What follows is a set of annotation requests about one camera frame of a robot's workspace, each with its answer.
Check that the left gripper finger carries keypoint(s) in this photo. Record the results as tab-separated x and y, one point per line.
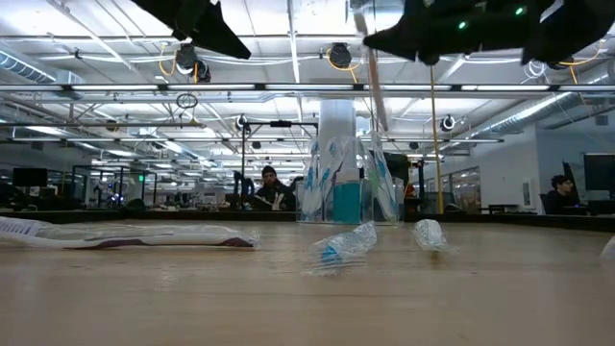
168	17
216	29

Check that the clear acrylic organizer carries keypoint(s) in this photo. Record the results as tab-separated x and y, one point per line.
367	218

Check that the person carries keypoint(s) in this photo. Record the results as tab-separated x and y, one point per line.
557	199
274	192

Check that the teal mouthwash bottle white cap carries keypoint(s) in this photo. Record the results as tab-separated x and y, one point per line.
347	204

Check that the green toothbrush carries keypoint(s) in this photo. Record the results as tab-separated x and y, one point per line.
430	234
372	180

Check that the silver ventilation duct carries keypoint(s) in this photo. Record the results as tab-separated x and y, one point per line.
29	69
528	113

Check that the black monitor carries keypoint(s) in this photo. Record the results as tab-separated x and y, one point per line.
600	173
29	178

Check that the white pillar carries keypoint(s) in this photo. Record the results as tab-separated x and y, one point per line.
336	120

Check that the orange toothbrush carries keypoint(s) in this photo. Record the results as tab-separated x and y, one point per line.
379	98

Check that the black background rig frame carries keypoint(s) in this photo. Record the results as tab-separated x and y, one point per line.
283	124

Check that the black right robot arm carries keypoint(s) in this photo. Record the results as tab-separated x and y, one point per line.
576	29

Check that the long LED light bar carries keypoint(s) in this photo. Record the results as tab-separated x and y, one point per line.
211	87

